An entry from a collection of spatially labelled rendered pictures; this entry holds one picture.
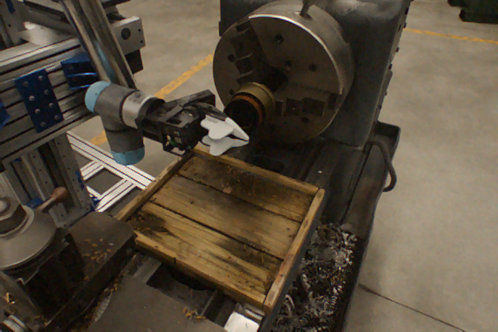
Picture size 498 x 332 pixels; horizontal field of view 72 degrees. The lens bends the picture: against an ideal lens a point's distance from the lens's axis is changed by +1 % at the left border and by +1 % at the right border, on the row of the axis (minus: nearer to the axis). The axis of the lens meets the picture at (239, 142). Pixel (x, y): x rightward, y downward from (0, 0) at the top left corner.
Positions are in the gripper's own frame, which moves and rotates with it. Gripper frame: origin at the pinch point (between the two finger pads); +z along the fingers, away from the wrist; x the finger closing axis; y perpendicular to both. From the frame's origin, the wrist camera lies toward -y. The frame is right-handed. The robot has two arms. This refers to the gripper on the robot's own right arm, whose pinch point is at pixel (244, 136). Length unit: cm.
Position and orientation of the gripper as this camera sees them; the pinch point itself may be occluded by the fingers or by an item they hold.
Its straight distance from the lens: 63.5
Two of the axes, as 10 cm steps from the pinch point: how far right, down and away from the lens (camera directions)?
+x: 0.0, -7.9, -6.1
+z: 8.8, 2.9, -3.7
